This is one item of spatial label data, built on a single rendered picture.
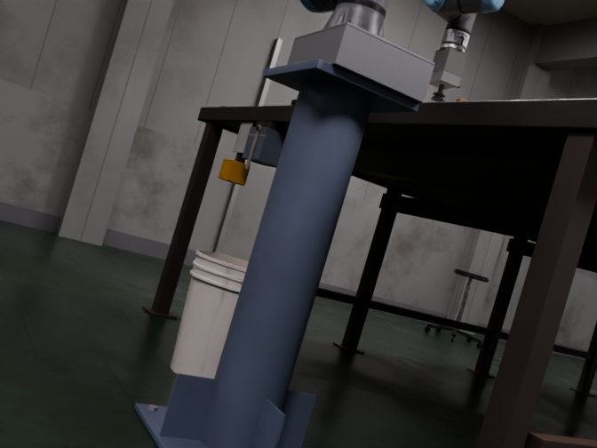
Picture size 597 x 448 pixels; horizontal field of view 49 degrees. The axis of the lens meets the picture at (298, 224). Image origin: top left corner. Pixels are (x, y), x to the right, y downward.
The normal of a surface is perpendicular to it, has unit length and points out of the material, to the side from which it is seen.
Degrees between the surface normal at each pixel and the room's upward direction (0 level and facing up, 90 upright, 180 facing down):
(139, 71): 90
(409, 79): 90
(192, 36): 90
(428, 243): 90
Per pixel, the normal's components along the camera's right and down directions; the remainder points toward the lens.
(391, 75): 0.45, 0.13
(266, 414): -0.85, -0.26
